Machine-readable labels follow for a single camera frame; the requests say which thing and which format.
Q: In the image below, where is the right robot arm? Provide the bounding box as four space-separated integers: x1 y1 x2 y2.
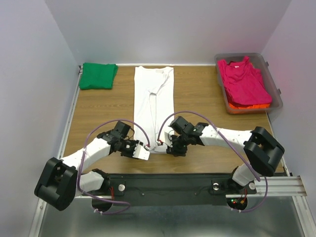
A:
161 116 285 193

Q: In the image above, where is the orange t shirt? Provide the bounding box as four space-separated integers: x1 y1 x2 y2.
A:
229 103 270 110

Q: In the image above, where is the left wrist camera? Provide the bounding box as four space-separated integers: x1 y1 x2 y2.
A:
132 144 150 160

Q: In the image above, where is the aluminium rail frame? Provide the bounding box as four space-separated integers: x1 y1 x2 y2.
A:
30 66 316 237

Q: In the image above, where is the clear plastic bin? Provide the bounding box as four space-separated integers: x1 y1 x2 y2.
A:
214 53 283 114

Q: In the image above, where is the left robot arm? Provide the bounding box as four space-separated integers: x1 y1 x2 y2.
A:
34 121 150 214

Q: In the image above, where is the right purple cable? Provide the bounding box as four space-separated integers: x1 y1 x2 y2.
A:
156 111 269 213

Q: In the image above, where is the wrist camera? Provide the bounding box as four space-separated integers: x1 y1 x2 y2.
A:
132 144 150 160
156 129 175 149

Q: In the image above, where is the white t shirt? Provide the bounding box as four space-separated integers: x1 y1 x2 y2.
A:
133 66 174 154

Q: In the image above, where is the pink t shirt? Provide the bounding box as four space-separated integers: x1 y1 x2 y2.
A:
218 56 272 106

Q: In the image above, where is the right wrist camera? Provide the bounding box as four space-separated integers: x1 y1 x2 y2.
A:
156 129 175 149

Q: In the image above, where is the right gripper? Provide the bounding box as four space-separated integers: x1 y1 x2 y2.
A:
166 133 190 157

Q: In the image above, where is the folded green t shirt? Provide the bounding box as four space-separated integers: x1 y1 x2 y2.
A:
79 63 118 90

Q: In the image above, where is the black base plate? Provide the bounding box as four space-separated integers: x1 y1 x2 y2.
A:
93 173 257 206

